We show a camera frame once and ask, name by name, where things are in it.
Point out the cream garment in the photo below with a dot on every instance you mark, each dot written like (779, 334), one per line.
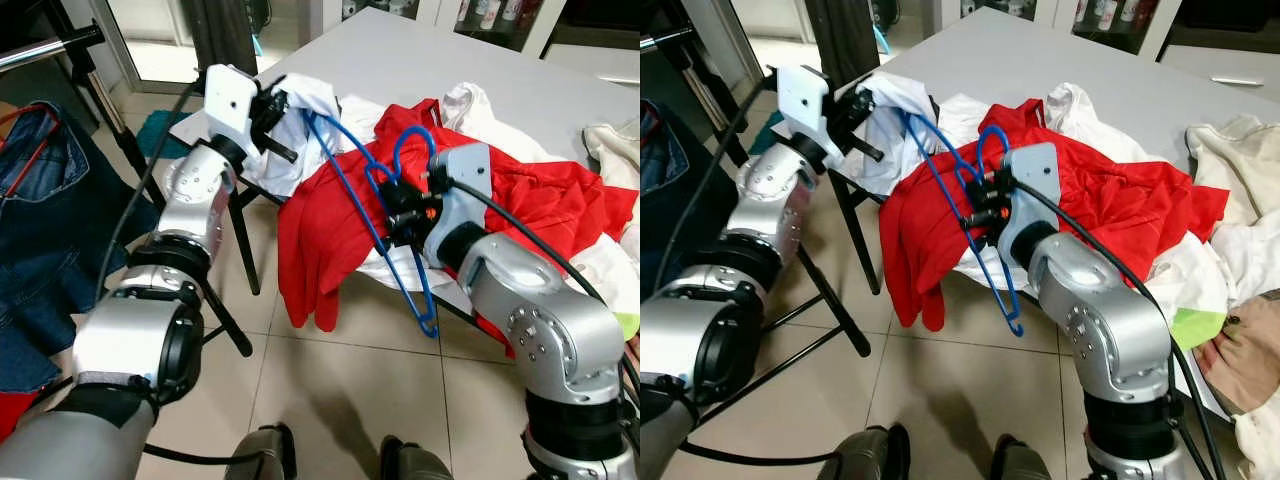
(612, 155)
(1235, 165)

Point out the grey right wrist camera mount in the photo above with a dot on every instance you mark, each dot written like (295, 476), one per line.
(1032, 180)
(465, 180)

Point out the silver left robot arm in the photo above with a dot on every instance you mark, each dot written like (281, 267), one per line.
(195, 195)
(775, 190)

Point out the black table leg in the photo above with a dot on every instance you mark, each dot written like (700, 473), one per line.
(242, 240)
(855, 240)

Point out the black device with light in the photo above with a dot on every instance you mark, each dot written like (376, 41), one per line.
(260, 12)
(882, 12)

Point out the black clothes rack stand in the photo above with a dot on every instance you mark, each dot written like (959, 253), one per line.
(95, 95)
(690, 75)

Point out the black desk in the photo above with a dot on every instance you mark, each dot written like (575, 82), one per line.
(30, 20)

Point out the teal floor mat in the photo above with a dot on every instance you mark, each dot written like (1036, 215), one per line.
(768, 146)
(165, 132)

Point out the white polo shirt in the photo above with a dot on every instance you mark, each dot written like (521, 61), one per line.
(1075, 105)
(475, 105)

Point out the white bottle red label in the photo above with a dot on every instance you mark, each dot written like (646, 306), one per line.
(465, 10)
(1105, 12)
(486, 10)
(1082, 10)
(510, 10)
(1128, 10)

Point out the blue denim garment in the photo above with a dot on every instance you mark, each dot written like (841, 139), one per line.
(665, 150)
(50, 250)

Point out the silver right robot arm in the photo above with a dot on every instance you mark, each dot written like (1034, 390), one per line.
(540, 320)
(1110, 330)

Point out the dark grey curtain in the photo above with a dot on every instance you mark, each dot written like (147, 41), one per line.
(842, 40)
(222, 35)

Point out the chrome clothes rail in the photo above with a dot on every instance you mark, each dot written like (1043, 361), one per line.
(665, 40)
(40, 52)

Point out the lime green cloth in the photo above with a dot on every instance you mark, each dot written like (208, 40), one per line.
(1198, 328)
(628, 326)

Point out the blue plastic clothes hanger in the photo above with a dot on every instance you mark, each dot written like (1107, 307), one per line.
(993, 128)
(414, 129)

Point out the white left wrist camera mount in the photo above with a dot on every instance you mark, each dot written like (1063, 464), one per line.
(228, 100)
(800, 100)

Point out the red striped polo shirt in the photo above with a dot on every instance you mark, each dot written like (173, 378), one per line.
(1130, 200)
(540, 200)

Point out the dark TV stand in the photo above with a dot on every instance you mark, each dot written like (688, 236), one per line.
(1225, 40)
(600, 40)

